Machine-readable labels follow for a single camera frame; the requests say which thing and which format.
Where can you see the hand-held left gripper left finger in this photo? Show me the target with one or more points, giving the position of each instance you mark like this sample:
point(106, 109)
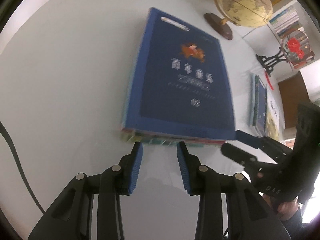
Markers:
point(136, 170)

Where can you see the person's right hand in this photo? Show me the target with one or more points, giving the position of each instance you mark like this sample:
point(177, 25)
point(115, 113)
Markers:
point(287, 208)

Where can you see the row of pale spine books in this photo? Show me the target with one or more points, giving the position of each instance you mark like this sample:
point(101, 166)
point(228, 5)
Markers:
point(285, 22)

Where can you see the red tassel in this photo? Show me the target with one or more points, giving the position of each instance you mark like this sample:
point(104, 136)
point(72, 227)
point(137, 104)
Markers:
point(269, 82)

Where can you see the yellow desk globe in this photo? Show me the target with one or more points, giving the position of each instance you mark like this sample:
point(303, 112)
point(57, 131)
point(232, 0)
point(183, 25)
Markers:
point(245, 5)

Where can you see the dark blue cover book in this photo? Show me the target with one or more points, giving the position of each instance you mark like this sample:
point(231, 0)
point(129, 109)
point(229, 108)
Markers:
point(180, 85)

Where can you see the person's right forearm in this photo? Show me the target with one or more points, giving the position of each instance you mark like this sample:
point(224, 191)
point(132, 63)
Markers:
point(300, 223)

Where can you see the white bookshelf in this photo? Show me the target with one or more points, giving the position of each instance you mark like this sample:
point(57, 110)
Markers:
point(291, 3)

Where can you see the rabbit hill picture book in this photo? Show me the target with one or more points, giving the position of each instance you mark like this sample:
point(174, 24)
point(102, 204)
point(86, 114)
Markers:
point(261, 102)

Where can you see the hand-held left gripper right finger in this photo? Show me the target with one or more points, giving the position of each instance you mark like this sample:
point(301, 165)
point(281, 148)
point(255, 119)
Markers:
point(183, 170)

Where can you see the white yellow cover book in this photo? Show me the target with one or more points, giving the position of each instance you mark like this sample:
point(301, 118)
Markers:
point(272, 120)

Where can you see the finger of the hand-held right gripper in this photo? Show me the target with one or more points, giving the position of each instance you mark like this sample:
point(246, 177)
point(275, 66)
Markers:
point(246, 137)
point(236, 153)

